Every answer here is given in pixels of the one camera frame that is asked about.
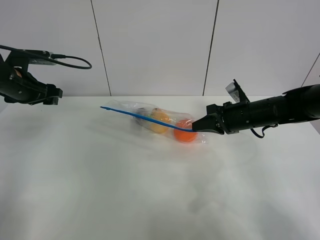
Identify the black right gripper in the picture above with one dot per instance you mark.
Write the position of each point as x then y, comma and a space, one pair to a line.
230, 117

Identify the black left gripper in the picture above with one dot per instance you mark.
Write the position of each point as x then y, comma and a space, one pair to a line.
19, 86

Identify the clear zip bag blue strip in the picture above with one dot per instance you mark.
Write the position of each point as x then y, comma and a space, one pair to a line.
163, 121

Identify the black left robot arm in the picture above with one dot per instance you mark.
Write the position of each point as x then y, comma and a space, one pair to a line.
17, 85

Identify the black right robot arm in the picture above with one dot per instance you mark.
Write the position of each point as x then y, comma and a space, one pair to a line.
295, 106

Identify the orange toy orange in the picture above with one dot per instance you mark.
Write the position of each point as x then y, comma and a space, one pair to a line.
184, 136

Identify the purple toy eggplant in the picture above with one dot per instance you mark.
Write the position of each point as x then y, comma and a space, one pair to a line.
145, 112

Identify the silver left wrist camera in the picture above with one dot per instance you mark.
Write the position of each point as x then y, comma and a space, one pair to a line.
40, 61

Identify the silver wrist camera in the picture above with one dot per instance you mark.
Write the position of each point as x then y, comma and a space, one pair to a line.
233, 91
40, 61

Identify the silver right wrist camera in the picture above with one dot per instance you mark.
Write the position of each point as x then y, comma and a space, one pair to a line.
233, 91

